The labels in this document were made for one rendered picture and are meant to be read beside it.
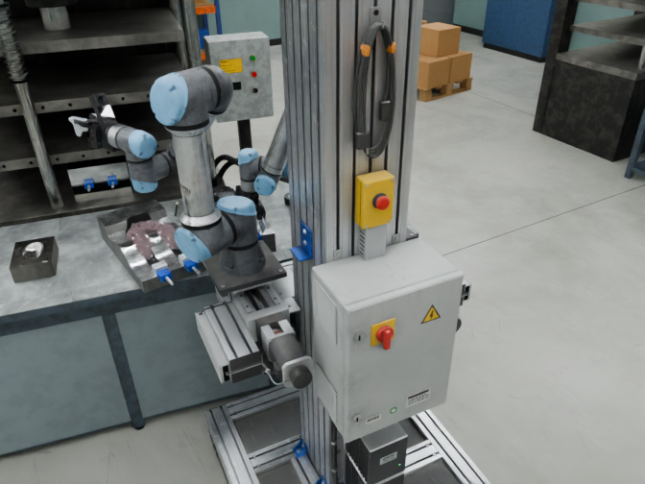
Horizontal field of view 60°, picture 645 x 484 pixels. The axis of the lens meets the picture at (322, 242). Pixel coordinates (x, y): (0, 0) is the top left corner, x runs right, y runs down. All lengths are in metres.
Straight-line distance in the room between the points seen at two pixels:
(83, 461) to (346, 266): 1.69
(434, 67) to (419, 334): 5.48
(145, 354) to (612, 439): 2.06
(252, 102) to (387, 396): 1.84
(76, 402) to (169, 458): 0.46
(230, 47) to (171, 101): 1.47
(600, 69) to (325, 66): 4.50
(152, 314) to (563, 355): 2.07
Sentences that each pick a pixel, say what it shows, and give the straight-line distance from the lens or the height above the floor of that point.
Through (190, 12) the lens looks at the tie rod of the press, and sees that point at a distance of 2.71.
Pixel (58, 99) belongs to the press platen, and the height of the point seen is 1.29.
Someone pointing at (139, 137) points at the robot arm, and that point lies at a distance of 1.73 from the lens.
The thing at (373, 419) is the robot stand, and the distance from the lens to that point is 1.63.
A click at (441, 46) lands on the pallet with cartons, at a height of 0.57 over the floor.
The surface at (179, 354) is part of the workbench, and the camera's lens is 2.53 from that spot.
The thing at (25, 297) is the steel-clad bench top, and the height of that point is 0.80.
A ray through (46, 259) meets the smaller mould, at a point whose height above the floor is 0.87.
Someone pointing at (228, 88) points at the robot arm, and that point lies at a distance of 1.54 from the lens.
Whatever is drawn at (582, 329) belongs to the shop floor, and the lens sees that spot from 3.43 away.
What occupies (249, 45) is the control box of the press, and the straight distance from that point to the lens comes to 2.91.
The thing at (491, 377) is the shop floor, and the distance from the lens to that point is 2.99.
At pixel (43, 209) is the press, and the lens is 3.02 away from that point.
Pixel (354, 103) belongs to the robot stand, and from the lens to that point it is 1.31.
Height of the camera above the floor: 2.05
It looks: 32 degrees down
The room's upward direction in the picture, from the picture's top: 1 degrees counter-clockwise
